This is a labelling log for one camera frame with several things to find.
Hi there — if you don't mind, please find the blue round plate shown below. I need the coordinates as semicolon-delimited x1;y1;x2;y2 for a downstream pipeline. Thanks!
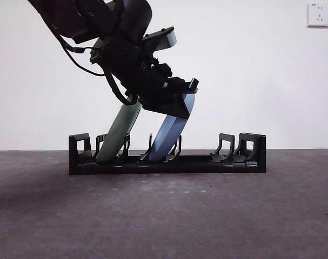
149;93;196;164

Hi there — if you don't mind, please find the green round plate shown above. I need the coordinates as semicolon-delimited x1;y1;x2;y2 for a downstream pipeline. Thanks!
96;104;143;163

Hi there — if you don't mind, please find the black plate rack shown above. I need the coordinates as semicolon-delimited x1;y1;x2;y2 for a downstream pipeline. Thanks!
68;132;267;175

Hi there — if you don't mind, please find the black cable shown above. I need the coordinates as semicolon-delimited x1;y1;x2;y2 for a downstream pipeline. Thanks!
58;33;101;54
103;67;139;106
52;25;106;77

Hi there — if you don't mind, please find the pale grey camera box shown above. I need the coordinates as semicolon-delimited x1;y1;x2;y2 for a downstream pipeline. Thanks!
141;26;178;52

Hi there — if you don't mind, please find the white wall socket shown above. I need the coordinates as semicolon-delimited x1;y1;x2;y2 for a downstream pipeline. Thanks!
307;2;328;28

